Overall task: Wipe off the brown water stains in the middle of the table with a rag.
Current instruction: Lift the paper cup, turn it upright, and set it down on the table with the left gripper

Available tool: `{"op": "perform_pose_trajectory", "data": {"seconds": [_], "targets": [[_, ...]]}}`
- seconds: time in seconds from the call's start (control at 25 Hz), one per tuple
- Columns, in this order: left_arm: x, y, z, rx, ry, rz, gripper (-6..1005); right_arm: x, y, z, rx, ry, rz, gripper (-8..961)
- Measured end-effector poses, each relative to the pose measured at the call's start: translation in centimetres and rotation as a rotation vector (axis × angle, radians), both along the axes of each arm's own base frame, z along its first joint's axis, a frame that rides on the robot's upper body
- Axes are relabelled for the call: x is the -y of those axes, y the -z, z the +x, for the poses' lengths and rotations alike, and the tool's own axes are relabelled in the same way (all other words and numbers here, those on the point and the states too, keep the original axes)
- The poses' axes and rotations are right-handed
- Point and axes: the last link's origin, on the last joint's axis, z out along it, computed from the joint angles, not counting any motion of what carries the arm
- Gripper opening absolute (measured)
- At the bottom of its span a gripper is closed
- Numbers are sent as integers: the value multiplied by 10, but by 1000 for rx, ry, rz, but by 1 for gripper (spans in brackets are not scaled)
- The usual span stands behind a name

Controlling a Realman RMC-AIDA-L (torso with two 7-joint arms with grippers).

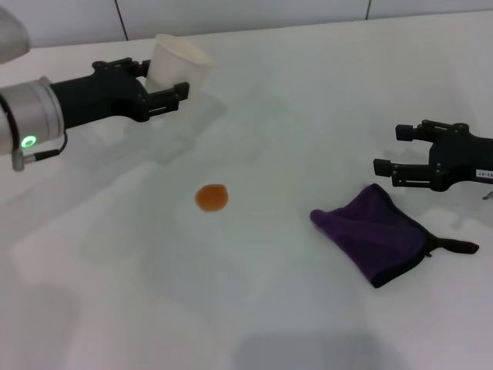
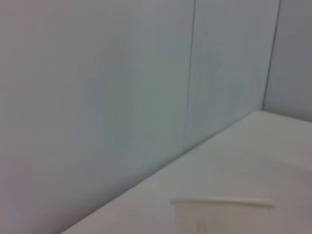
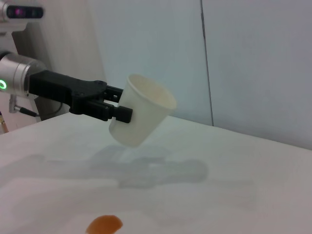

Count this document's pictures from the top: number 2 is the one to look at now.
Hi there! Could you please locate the white paper cup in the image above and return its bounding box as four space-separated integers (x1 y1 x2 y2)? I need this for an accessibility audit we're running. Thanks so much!
170 197 276 234

